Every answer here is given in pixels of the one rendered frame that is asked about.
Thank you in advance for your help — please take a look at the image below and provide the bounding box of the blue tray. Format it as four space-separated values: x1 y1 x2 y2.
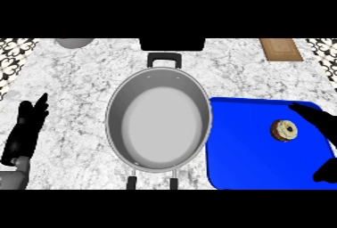
206 96 337 191

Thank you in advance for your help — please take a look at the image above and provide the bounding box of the brown wooden board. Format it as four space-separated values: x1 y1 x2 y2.
259 38 307 62

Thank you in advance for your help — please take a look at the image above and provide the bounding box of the grey bowl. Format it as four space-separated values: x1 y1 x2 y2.
55 38 94 49

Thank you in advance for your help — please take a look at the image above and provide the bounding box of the grey metal pot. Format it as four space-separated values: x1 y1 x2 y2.
104 52 215 191

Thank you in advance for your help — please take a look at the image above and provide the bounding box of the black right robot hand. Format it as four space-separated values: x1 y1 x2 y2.
287 102 337 183

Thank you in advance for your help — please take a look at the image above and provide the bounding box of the cupcake with pale frosting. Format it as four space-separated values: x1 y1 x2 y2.
271 118 299 143

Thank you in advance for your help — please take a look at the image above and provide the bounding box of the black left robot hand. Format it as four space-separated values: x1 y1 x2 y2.
0 93 51 167

